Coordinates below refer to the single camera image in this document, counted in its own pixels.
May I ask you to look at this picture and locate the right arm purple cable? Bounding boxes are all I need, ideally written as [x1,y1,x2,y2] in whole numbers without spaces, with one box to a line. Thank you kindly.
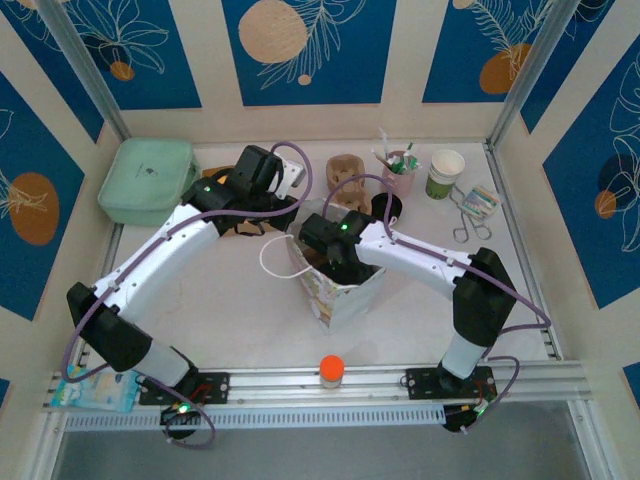
[322,173,552,431]

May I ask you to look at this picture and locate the mint green zip pouch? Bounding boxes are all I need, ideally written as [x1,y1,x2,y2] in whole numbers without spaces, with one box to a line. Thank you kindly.
[97,138,203,227]

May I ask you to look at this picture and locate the blue wet wipes packet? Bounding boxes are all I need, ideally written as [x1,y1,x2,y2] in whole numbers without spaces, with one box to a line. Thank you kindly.
[49,364,141,414]

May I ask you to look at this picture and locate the sachet packet bundle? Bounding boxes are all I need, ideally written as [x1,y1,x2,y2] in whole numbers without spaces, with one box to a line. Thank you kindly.
[462,184,501,221]

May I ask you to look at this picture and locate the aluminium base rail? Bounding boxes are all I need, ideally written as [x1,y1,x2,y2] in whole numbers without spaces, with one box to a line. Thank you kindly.
[42,359,594,409]

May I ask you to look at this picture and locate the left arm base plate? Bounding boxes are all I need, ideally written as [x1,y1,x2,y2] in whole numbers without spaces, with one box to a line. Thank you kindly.
[138,370,232,406]

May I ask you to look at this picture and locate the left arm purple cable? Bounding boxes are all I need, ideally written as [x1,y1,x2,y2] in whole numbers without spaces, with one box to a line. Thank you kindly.
[62,141,316,449]

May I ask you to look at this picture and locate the grey slotted cable duct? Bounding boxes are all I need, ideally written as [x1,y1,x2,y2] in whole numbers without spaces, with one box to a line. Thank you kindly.
[64,404,446,432]

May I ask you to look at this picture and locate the white paper bag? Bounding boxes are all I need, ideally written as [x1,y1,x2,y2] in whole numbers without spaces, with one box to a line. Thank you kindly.
[259,197,401,336]

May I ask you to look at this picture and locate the paper cup stack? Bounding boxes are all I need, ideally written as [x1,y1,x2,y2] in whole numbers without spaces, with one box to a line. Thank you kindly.
[425,148,466,201]

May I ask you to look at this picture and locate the black controller board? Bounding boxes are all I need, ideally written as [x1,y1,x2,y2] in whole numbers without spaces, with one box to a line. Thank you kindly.
[442,403,494,434]
[159,402,204,426]

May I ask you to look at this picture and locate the pink holder cup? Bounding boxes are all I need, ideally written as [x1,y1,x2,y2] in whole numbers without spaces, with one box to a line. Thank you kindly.
[380,149,416,197]

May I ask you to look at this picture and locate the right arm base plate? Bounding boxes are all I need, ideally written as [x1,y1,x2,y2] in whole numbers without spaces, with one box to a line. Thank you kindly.
[402,367,499,401]

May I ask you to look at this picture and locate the orange capped jar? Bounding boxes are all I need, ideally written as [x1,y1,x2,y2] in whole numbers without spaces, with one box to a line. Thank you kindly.
[318,354,346,390]

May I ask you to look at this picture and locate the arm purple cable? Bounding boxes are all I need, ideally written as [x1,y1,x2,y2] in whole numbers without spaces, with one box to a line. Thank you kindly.
[322,173,552,431]
[62,141,316,449]

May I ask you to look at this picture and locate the aluminium frame post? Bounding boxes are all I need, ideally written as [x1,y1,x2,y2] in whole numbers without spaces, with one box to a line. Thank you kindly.
[37,0,134,144]
[487,0,584,151]

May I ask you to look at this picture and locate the brown pulp cup carrier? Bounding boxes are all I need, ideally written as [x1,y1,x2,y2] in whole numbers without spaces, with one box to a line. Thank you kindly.
[326,154,374,211]

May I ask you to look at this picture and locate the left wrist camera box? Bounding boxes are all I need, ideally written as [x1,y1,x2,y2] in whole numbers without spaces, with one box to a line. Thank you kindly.
[277,157,306,189]

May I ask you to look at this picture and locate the metal tongs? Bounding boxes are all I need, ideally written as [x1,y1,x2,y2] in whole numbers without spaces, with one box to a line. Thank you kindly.
[451,184,494,245]

